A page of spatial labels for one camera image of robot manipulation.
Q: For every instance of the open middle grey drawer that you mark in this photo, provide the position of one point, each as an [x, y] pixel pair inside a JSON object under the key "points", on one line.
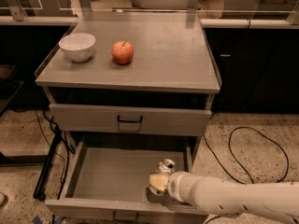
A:
{"points": [[112, 182]]}

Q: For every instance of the white ceramic bowl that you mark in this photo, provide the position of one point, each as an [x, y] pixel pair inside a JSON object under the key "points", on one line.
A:
{"points": [[78, 47]]}

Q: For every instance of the red apple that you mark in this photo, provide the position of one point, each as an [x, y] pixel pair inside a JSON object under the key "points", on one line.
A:
{"points": [[122, 52]]}

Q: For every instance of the grey drawer cabinet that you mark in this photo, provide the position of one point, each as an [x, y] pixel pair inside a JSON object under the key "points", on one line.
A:
{"points": [[171, 68]]}

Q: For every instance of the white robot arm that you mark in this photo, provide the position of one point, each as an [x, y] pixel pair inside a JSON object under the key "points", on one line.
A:
{"points": [[212, 195]]}

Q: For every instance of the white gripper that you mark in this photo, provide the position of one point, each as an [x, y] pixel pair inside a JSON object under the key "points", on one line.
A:
{"points": [[175, 184]]}

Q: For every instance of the closed upper grey drawer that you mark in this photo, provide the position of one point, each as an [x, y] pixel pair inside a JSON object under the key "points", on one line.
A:
{"points": [[123, 119]]}

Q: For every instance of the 7up can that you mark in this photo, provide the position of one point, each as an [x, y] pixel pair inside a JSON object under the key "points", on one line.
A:
{"points": [[165, 167]]}

